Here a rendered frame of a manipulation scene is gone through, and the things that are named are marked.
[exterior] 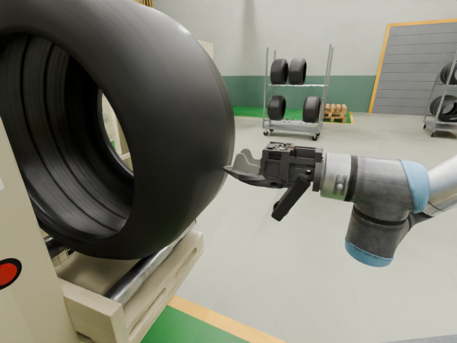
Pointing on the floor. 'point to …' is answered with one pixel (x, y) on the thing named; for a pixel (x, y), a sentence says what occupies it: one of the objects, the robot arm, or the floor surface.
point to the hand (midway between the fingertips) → (228, 171)
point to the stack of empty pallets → (335, 111)
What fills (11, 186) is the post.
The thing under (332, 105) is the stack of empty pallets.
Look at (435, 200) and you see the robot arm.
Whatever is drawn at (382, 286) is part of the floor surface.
